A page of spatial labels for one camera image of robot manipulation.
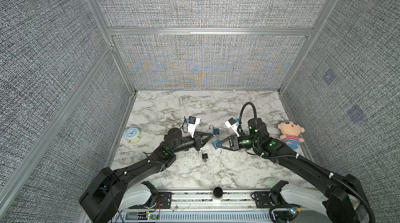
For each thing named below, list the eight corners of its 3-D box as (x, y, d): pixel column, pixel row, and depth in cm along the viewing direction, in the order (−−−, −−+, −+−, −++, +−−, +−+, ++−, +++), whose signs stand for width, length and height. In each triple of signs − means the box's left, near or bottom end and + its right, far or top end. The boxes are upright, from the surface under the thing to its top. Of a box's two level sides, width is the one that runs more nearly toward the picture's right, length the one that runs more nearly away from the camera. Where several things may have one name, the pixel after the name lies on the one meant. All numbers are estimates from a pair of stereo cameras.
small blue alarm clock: (124, 144, 94) (121, 140, 91) (129, 129, 101) (126, 125, 97) (138, 144, 94) (136, 140, 91) (142, 129, 101) (140, 125, 97)
